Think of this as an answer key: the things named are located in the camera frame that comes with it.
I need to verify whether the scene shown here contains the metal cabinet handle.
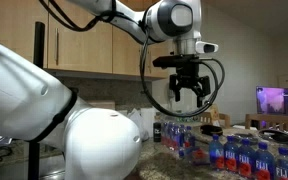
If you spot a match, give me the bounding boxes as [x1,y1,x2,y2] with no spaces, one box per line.
[54,27,60,66]

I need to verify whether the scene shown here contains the wooden dining chair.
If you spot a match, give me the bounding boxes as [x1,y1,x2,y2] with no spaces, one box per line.
[197,110,232,128]
[244,113,288,134]

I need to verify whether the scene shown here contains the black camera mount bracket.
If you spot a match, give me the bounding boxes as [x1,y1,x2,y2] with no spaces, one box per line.
[152,54,203,70]

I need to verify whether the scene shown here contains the black strap on arm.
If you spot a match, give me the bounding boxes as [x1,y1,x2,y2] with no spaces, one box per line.
[33,88,78,143]

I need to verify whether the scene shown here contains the flat screen television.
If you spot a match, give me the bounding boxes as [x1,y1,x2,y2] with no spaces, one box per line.
[255,85,288,117]

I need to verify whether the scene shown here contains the black vertical stand pole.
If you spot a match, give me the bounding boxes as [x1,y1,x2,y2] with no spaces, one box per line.
[28,21,46,180]

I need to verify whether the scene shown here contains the wooden wall cabinet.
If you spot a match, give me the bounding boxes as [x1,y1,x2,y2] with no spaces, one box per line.
[0,0,172,79]

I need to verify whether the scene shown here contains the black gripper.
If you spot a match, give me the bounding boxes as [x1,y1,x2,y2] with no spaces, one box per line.
[168,68,212,108]

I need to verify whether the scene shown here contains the white folded paper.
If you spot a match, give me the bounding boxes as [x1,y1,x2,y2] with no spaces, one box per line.
[0,134,13,146]

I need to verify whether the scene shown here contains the black oval case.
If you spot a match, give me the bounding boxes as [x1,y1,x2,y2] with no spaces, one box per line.
[199,124,224,136]

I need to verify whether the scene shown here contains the black canister white label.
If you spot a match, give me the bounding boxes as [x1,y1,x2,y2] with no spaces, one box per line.
[152,121,163,143]

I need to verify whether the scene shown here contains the white paper towel roll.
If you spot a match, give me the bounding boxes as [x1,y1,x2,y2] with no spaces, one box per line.
[140,107,157,138]

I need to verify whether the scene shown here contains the white plastic bag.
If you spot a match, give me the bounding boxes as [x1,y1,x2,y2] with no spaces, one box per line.
[127,108,150,141]

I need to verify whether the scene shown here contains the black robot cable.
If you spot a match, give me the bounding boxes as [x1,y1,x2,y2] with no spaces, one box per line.
[38,0,226,118]

